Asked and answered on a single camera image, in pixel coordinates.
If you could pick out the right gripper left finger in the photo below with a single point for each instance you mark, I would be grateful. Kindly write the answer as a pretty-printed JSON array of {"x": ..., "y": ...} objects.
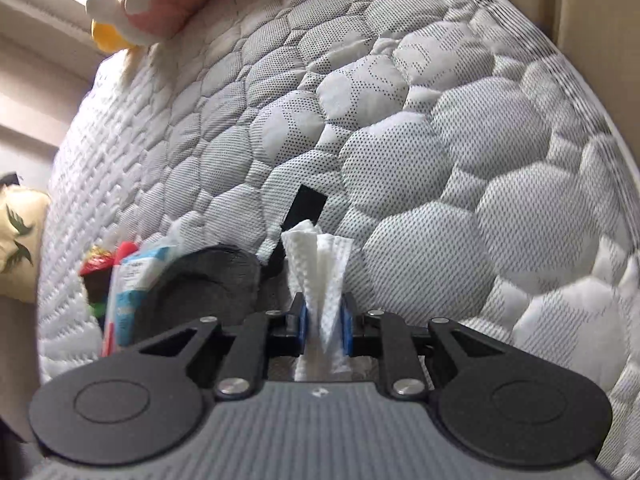
[{"x": 248, "y": 348}]

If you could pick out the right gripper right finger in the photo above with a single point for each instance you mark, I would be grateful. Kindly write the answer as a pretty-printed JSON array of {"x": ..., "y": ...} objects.
[{"x": 387, "y": 338}]

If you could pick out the white paper towel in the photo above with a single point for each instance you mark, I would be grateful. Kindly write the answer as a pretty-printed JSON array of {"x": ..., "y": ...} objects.
[{"x": 316, "y": 264}]

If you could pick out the blue cotton pads packet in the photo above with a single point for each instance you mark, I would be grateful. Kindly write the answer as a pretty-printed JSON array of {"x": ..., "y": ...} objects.
[{"x": 137, "y": 274}]

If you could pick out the red white foam rocket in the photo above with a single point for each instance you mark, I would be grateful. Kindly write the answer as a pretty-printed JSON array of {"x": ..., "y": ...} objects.
[{"x": 123, "y": 251}]

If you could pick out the grey quilted mattress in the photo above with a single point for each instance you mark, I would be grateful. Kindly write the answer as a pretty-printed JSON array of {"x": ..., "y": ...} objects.
[{"x": 476, "y": 174}]

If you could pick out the yellow plush toy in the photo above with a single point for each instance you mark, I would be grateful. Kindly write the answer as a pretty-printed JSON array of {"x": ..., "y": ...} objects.
[{"x": 107, "y": 38}]

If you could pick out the beige padded headboard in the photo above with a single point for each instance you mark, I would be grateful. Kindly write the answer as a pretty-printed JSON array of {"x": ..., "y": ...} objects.
[{"x": 601, "y": 39}]

